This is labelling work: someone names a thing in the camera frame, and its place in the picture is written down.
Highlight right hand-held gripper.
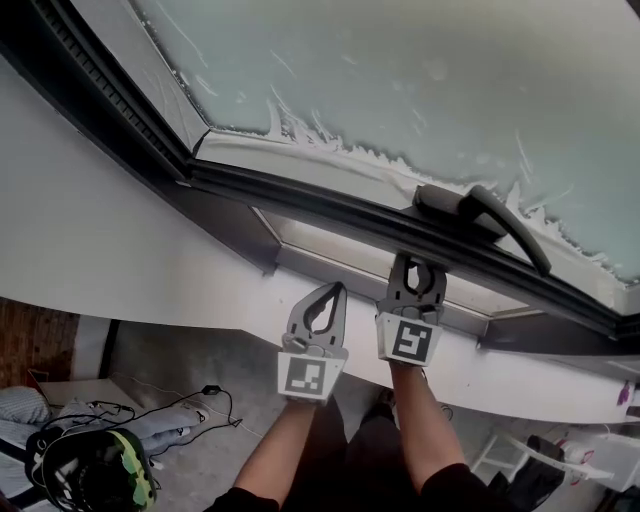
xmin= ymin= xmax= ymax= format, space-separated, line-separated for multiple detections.
xmin=374 ymin=253 xmax=449 ymax=369

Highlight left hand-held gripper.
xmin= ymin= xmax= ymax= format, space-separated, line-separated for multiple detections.
xmin=277 ymin=280 xmax=350 ymax=407

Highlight black window frame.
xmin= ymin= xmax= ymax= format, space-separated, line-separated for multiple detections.
xmin=0 ymin=0 xmax=640 ymax=351

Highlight person's left forearm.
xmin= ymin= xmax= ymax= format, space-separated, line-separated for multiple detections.
xmin=232 ymin=399 xmax=319 ymax=501

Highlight person's right forearm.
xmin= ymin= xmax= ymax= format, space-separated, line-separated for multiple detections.
xmin=389 ymin=362 xmax=469 ymax=494

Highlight person's black trousers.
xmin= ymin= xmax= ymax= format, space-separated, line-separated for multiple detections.
xmin=284 ymin=394 xmax=431 ymax=512

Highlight person's black shirt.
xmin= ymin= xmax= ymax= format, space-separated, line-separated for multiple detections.
xmin=202 ymin=462 xmax=507 ymax=512

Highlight white rack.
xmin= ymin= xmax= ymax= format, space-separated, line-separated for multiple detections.
xmin=469 ymin=431 xmax=617 ymax=497

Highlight black bag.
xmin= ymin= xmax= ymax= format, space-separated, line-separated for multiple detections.
xmin=487 ymin=434 xmax=567 ymax=512

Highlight black green helmet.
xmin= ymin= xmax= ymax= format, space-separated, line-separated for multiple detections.
xmin=24 ymin=427 xmax=159 ymax=512

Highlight black window handle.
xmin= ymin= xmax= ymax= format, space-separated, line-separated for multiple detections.
xmin=412 ymin=183 xmax=553 ymax=276

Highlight black cable with adapter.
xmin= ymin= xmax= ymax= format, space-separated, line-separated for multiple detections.
xmin=39 ymin=383 xmax=245 ymax=452

